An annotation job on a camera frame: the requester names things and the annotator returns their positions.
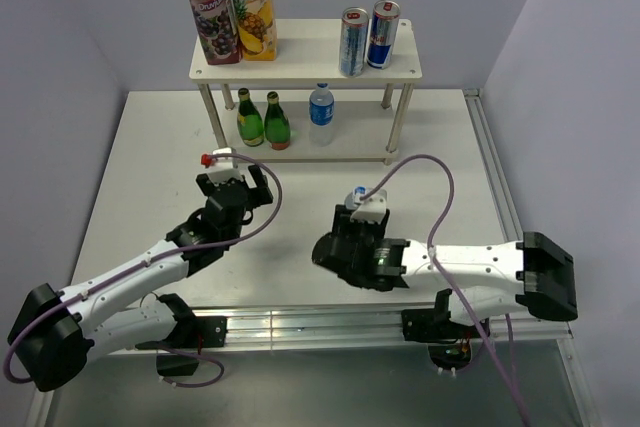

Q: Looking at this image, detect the white two-tier shelf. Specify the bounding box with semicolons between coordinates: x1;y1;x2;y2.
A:
189;19;422;164

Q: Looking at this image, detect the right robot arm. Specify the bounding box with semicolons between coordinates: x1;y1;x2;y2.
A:
311;205;578;343

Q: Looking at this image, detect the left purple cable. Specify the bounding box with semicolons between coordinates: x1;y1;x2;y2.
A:
2;152;284;389

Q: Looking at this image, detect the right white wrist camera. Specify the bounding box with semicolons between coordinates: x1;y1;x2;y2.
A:
347;188;387;224

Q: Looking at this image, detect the green glass bottle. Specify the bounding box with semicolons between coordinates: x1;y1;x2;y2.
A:
237;88;264;147
264;91;291;150

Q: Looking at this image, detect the grape juice carton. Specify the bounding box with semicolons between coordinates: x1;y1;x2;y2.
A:
189;0;242;65

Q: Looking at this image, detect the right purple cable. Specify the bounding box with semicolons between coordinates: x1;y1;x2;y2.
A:
359;154;531;427

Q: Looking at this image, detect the silver energy can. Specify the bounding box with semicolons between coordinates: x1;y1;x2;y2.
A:
339;7;369;77

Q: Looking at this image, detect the pineapple juice carton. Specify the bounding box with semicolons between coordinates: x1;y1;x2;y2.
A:
233;0;277;61

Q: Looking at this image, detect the aluminium side rail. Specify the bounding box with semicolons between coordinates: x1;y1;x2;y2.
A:
463;89;523;241

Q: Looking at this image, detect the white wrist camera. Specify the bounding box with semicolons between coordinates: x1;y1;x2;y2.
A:
200;147;242;185
347;188;387;224

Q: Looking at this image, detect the Pocari water bottle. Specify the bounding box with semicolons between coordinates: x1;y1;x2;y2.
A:
309;83;335;146
344;186;367;211

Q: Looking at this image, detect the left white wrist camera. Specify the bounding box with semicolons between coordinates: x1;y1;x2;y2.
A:
200;147;242;185

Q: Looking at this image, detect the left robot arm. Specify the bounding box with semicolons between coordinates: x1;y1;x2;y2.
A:
2;156;283;392

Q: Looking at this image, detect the aluminium front rail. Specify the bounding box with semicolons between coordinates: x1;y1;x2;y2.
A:
29;301;591;427

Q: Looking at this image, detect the purple cable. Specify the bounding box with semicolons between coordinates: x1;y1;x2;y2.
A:
2;152;284;389
359;154;531;427

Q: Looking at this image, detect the Red Bull can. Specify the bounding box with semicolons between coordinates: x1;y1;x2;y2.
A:
367;0;401;69

